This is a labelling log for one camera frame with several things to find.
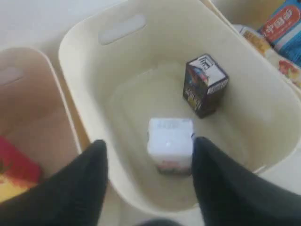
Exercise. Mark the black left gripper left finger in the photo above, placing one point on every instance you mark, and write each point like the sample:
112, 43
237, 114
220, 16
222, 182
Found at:
73, 196

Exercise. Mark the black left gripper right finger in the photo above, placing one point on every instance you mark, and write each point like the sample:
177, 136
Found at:
230, 195

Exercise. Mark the yellow Lays chips can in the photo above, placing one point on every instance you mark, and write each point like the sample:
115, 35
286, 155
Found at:
18, 173

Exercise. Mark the blue white milk carton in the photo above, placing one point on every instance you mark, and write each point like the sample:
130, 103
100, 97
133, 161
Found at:
170, 144

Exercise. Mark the purple milk carton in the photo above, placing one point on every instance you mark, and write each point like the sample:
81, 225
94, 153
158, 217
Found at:
204, 85

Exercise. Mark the orange instant noodle packet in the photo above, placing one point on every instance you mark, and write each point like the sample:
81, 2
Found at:
289, 69

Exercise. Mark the blue instant noodle packet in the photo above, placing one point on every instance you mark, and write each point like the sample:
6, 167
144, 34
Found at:
283, 30

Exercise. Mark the cream bin triangle mark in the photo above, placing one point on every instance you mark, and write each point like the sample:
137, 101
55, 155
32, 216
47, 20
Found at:
34, 115

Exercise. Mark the cream bin square mark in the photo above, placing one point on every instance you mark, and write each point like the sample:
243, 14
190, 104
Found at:
126, 65

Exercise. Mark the cream bin circle mark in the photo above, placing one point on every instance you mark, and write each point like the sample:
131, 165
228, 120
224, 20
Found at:
251, 13

